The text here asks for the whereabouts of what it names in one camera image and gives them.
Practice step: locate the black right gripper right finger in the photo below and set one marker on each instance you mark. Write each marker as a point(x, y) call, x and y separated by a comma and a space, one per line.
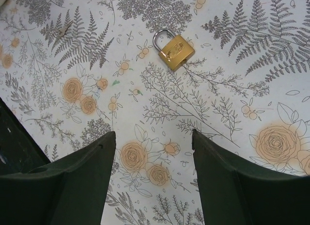
point(235, 191)

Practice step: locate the floral table mat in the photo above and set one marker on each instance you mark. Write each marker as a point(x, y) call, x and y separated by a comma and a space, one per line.
point(247, 86)

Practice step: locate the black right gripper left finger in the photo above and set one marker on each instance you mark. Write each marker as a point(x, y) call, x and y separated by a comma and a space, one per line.
point(69, 191)

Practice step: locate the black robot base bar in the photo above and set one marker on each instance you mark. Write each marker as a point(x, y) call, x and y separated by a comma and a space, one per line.
point(19, 153)

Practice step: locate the small brass padlock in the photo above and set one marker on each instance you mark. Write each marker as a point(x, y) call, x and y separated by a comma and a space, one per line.
point(176, 52)

